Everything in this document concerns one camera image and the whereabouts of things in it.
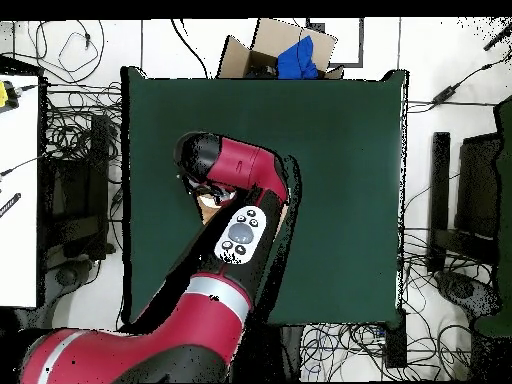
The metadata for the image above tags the black power adapter with cable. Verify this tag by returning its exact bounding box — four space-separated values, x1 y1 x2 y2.
406 51 512 115

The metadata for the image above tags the orange terry towel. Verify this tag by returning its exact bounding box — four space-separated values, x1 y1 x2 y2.
195 191 290 227

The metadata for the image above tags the grey looped cable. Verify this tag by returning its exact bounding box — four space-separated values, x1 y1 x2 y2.
35 19 106 85

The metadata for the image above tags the dark green table cloth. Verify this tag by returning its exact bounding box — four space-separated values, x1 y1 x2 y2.
120 65 409 326

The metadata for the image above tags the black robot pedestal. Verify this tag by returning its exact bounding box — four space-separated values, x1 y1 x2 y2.
239 324 307 383

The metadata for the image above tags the black cable tangle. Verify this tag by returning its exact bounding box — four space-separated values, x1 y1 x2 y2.
39 79 123 169
299 227 497 381

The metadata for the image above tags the brown cardboard box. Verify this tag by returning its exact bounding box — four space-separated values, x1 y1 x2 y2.
215 17 345 80

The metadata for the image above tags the blue cloth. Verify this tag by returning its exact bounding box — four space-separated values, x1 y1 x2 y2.
276 35 320 80

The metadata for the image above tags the yellow and black device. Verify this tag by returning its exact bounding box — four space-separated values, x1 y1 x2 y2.
0 79 20 115

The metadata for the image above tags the black equipment stand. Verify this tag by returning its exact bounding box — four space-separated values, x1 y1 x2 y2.
425 131 501 273
39 113 117 261

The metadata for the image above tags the white desk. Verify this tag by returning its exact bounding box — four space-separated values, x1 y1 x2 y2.
0 73 41 309

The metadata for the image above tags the black power strip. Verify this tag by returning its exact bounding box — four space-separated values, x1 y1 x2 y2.
384 307 408 369

